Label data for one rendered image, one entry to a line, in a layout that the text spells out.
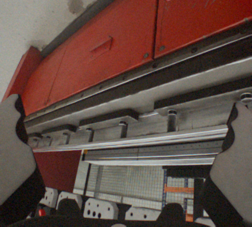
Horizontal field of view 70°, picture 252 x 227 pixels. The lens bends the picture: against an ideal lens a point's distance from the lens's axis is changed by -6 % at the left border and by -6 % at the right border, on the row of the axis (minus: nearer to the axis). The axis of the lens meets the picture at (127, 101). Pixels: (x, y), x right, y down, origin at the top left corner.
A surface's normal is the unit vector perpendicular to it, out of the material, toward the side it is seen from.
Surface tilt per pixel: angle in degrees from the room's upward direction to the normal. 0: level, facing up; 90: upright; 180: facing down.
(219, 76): 0
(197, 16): 90
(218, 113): 90
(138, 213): 90
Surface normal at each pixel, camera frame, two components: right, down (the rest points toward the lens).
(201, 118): -0.67, -0.40
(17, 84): 0.73, -0.22
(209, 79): -0.13, 0.89
